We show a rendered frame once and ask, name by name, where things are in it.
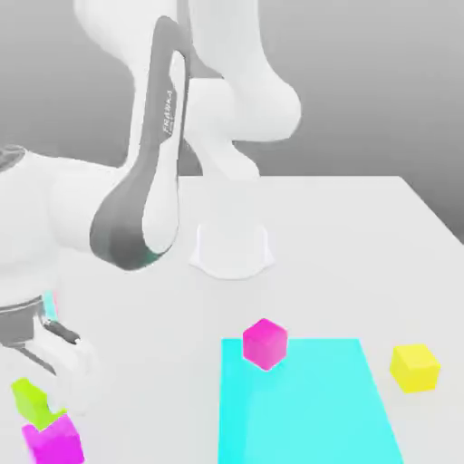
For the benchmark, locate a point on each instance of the small lime green cube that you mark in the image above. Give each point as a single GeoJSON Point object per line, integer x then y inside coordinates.
{"type": "Point", "coordinates": [30, 402]}

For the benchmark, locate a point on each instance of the small yellow cube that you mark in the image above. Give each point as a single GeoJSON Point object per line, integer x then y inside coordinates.
{"type": "Point", "coordinates": [415, 369]}

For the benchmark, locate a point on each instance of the small magenta cube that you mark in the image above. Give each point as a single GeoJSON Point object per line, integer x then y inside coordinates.
{"type": "Point", "coordinates": [54, 444]}
{"type": "Point", "coordinates": [264, 344]}

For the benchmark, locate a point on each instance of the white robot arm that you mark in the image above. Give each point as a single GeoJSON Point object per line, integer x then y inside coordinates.
{"type": "Point", "coordinates": [232, 108]}

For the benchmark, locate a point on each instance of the large cyan box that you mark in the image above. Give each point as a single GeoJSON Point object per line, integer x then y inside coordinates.
{"type": "Point", "coordinates": [304, 409]}

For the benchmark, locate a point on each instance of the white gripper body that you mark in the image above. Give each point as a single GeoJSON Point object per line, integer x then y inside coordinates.
{"type": "Point", "coordinates": [72, 377]}

